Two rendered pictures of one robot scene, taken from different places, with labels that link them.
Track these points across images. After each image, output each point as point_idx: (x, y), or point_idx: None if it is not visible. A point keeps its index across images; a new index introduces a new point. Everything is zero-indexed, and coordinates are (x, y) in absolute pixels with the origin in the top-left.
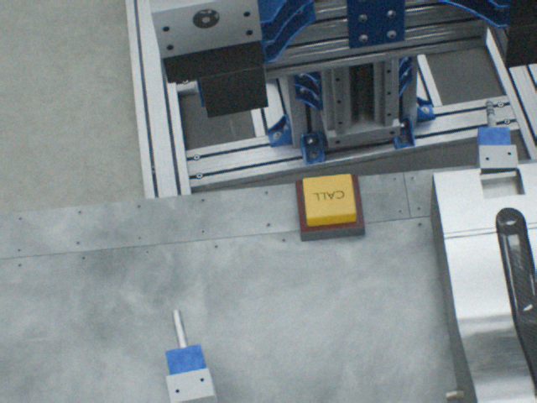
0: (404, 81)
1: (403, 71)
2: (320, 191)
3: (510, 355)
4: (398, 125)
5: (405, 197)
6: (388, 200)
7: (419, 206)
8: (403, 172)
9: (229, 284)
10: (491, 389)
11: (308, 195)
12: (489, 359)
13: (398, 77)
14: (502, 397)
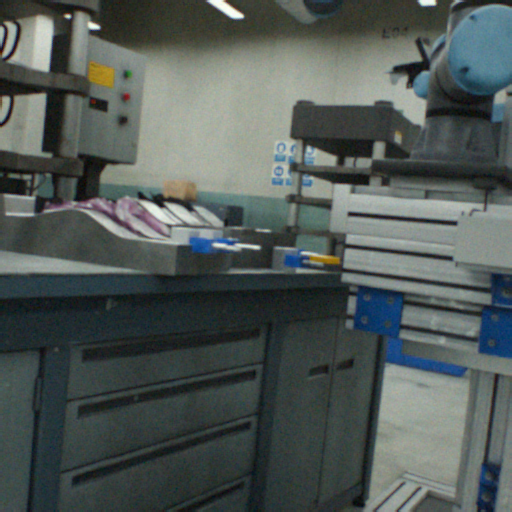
0: (490, 510)
1: (488, 488)
2: (328, 256)
3: (205, 216)
4: (453, 506)
5: (306, 270)
6: (311, 270)
7: (298, 269)
8: (319, 272)
9: None
10: (201, 208)
11: (330, 256)
12: (210, 216)
13: (483, 484)
14: (196, 206)
